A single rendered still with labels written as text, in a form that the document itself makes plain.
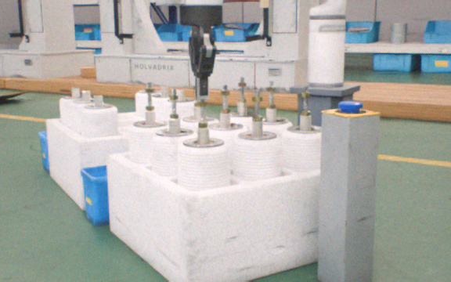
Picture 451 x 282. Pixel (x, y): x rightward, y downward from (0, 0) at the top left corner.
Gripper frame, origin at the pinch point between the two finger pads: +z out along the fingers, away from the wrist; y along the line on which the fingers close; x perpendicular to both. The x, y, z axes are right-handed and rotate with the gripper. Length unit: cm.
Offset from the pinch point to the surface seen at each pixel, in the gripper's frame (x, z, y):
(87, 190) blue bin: 21, 28, 36
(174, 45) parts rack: -90, 13, 564
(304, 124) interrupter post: -22.1, 8.8, 5.9
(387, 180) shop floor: -67, 35, 48
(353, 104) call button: -23.1, 2.3, -12.7
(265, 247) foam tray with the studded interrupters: -10.5, 29.3, -4.9
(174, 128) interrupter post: 3.5, 9.0, 10.3
